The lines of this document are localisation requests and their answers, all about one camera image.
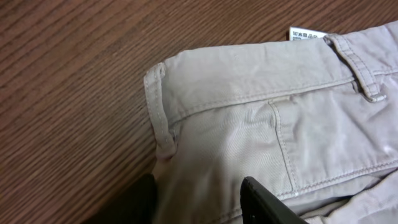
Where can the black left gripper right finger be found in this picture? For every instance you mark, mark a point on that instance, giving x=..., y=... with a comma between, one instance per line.
x=259, y=206

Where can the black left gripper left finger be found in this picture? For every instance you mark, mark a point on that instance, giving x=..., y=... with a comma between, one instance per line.
x=136, y=205

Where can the beige khaki shorts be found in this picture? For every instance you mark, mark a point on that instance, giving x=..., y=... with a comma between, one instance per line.
x=313, y=121

